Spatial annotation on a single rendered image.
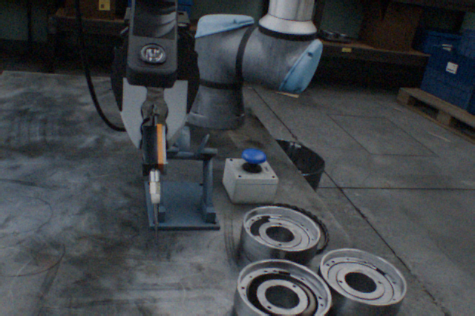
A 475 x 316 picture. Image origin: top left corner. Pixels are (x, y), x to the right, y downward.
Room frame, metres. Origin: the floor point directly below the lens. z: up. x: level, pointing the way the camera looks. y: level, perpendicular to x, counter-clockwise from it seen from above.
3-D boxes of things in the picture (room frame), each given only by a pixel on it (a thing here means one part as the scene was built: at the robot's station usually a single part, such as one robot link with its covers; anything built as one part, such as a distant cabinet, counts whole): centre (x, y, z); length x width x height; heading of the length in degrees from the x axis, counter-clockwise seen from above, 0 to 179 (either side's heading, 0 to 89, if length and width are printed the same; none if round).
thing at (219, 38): (1.03, 0.06, 0.97); 0.13 x 0.12 x 0.14; 70
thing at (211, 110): (1.03, 0.06, 0.85); 0.15 x 0.15 x 0.10
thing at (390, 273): (0.47, -0.18, 0.82); 0.10 x 0.10 x 0.04
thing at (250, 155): (0.70, -0.03, 0.85); 0.04 x 0.04 x 0.05
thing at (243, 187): (0.71, -0.03, 0.82); 0.08 x 0.07 x 0.05; 18
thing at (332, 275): (0.47, -0.18, 0.82); 0.08 x 0.08 x 0.02
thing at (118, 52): (0.51, 0.12, 1.03); 0.05 x 0.02 x 0.09; 103
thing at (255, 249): (0.55, -0.08, 0.82); 0.10 x 0.10 x 0.04
